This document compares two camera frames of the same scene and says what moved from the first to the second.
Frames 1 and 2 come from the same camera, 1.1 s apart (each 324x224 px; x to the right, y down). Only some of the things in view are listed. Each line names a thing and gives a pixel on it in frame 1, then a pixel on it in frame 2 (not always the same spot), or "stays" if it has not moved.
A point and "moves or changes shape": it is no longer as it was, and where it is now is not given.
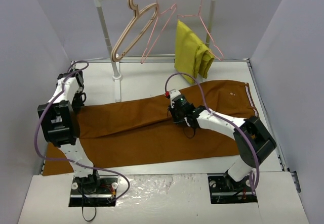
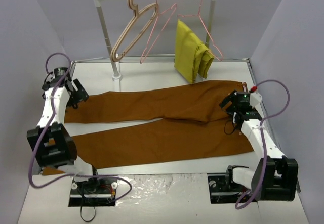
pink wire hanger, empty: [174, 6] stays
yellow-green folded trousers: [193, 58] stays
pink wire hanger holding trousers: [199, 15] stays
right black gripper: [174, 112] → [228, 101]
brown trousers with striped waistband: [116, 134] moves or changes shape
